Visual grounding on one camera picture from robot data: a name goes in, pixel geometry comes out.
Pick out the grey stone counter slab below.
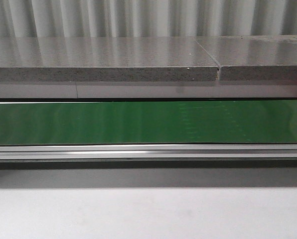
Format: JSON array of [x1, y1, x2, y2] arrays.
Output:
[[0, 37, 218, 82]]

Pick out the white pleated curtain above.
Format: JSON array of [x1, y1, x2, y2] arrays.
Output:
[[0, 0, 297, 37]]

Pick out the grey stone slab right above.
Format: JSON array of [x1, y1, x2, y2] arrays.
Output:
[[196, 36, 297, 82]]

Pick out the green conveyor belt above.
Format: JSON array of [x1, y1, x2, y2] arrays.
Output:
[[0, 100, 297, 145]]

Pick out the aluminium conveyor side rail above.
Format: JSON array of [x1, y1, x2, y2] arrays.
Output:
[[0, 143, 297, 163]]

